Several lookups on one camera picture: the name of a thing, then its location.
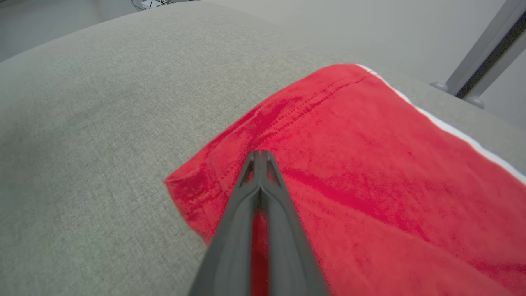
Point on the grey partition post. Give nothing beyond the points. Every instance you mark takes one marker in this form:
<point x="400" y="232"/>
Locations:
<point x="489" y="45"/>

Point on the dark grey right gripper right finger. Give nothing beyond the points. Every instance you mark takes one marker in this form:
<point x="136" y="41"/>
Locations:
<point x="287" y="246"/>

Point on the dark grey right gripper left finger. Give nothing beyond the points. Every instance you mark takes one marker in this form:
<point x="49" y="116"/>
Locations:
<point x="230" y="246"/>

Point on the red and white sports jersey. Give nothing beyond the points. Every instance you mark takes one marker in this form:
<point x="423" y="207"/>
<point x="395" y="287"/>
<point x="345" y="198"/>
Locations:
<point x="390" y="185"/>

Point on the grey cylindrical post foot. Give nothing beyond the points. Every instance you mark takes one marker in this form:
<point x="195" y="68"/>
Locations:
<point x="474" y="102"/>
<point x="439" y="86"/>

